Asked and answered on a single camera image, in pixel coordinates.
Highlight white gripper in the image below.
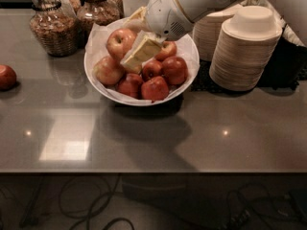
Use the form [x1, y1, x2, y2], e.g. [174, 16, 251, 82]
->
[121, 0, 194, 69]

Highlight large apple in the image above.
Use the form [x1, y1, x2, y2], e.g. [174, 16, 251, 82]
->
[106, 28, 137, 61]

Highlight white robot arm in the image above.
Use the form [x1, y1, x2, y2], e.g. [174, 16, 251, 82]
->
[121, 0, 307, 68]

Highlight back yellow-red apple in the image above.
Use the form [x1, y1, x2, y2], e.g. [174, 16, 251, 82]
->
[154, 41, 177, 61]

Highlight yellow-red apple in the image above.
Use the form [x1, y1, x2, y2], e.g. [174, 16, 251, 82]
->
[93, 56, 125, 85]
[154, 41, 177, 61]

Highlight small red apple centre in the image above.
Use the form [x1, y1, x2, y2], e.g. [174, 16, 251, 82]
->
[142, 59, 162, 81]

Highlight small yellow apple behind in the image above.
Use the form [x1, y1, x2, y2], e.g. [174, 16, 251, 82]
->
[126, 65, 142, 75]

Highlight white bowl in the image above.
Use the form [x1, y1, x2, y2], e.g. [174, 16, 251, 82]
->
[83, 15, 201, 107]

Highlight yellow-red apple left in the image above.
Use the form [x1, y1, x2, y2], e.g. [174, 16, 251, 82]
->
[93, 56, 125, 85]

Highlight red apple front left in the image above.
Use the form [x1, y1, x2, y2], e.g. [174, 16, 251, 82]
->
[116, 73, 143, 99]

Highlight red apple front right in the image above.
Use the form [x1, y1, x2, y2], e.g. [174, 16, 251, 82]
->
[141, 76, 169, 102]

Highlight red apple on table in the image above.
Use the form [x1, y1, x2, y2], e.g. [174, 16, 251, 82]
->
[0, 65, 17, 91]

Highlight white paper liner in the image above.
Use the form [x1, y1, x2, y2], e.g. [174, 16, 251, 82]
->
[83, 16, 200, 104]

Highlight glass cereal jar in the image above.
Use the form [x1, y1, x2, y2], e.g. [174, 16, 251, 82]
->
[77, 0, 120, 36]
[29, 0, 78, 57]

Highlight rear stack paper bowls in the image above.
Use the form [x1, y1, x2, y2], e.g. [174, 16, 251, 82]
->
[192, 5, 242, 61]

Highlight front glass cereal jar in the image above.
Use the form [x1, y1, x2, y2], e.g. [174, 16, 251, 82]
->
[29, 0, 78, 57]

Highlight black cable on floor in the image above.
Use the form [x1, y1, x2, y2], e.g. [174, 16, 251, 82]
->
[57, 173, 136, 230]

